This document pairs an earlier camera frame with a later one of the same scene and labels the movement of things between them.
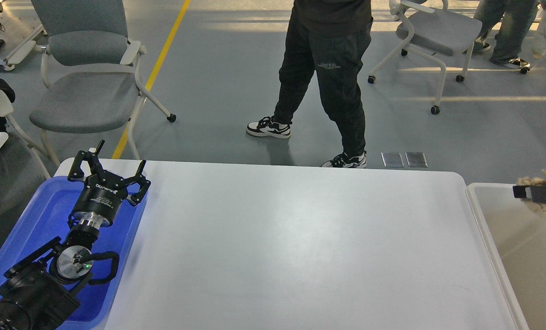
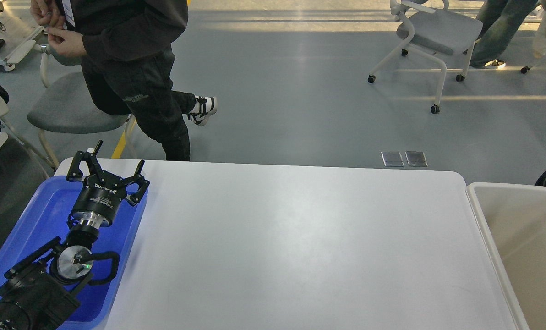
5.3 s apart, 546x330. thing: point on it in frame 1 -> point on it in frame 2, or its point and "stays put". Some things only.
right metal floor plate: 416,159 stays put
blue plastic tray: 45,220 stays put
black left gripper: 102,193 stays put
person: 330,37 -> 128,46
